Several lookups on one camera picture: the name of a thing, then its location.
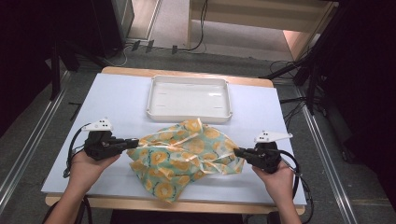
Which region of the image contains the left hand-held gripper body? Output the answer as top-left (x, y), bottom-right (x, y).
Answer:
top-left (82, 117), bottom-right (126, 161)

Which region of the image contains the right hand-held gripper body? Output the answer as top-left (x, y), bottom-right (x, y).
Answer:
top-left (248, 130), bottom-right (293, 175)

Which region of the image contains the fruit print cloth bag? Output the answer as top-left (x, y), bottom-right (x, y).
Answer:
top-left (126, 118), bottom-right (247, 203)

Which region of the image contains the white plastic tray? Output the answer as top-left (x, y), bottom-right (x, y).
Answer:
top-left (146, 75), bottom-right (233, 124)

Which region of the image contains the person's left hand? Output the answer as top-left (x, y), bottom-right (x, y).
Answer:
top-left (68, 151), bottom-right (121, 195)

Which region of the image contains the person's right hand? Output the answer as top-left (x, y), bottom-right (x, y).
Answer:
top-left (251, 161), bottom-right (295, 203)

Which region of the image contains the white table board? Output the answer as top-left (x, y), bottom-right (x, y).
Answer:
top-left (41, 73), bottom-right (307, 207)

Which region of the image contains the wooden table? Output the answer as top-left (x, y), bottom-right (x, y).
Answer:
top-left (45, 65), bottom-right (306, 217)

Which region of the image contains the black tripod stand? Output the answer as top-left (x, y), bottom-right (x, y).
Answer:
top-left (261, 18), bottom-right (340, 116)

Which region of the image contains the black cabinet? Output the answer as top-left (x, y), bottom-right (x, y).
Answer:
top-left (90, 0), bottom-right (135, 59)

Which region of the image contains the light wooden shelf unit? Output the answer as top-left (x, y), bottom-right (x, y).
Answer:
top-left (186, 0), bottom-right (339, 62)

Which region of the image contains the left hand-held gripper cable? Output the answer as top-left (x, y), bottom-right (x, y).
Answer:
top-left (63, 122), bottom-right (92, 179)

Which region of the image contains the hand-held gripper cable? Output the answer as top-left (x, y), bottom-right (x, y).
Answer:
top-left (63, 122), bottom-right (92, 179)
top-left (278, 149), bottom-right (315, 224)

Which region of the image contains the right hand-held gripper cable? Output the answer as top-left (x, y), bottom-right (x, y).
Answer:
top-left (278, 149), bottom-right (315, 224)

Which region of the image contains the metal floor rail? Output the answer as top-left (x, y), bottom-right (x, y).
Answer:
top-left (293, 87), bottom-right (359, 224)
top-left (0, 70), bottom-right (72, 216)

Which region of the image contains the black hanging cable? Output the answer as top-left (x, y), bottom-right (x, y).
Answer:
top-left (172, 0), bottom-right (209, 54)

